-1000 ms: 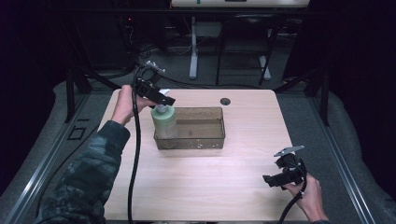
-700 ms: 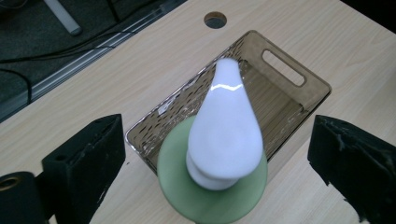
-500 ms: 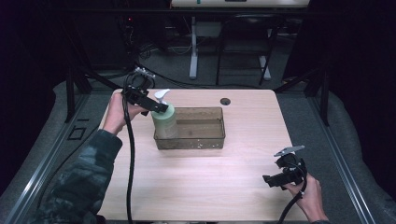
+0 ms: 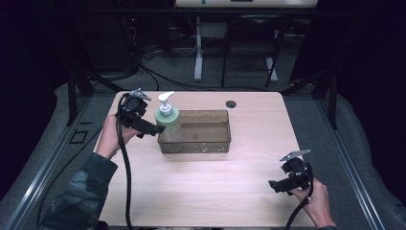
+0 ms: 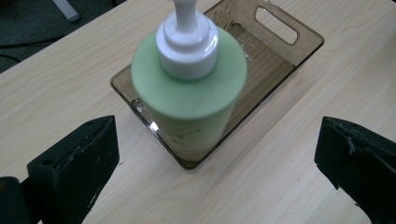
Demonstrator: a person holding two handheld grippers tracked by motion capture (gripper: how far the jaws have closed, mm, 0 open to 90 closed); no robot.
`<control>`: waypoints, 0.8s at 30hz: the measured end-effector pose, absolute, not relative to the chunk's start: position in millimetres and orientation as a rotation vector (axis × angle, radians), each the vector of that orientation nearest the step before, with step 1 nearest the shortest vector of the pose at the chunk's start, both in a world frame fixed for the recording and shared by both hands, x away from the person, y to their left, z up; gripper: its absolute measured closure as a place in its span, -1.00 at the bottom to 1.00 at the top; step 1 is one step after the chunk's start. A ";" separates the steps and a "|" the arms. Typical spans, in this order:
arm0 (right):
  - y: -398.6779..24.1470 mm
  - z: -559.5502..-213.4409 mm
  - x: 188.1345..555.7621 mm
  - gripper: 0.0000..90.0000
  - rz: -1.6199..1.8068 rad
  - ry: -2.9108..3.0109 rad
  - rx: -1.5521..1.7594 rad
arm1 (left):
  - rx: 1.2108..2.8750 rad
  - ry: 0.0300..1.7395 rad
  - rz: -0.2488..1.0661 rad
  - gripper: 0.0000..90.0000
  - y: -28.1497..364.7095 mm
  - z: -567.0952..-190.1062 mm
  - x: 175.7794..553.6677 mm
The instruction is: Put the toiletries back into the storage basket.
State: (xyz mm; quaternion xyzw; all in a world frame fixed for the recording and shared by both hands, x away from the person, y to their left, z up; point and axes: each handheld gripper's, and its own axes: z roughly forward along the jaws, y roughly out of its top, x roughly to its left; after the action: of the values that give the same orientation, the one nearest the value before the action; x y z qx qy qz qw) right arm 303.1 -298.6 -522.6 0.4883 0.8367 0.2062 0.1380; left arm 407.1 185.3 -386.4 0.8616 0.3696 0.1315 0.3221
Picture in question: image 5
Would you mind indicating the smoky clear plastic bin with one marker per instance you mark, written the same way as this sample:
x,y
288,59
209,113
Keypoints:
x,y
271,68

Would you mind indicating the white desk leg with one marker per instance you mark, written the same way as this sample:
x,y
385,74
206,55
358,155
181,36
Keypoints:
x,y
67,9

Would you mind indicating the green pump bottle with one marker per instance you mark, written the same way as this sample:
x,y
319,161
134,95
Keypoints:
x,y
190,87

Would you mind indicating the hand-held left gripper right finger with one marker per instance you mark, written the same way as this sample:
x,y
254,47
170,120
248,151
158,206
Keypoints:
x,y
358,165

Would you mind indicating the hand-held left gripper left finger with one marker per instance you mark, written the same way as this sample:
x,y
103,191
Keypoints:
x,y
77,168

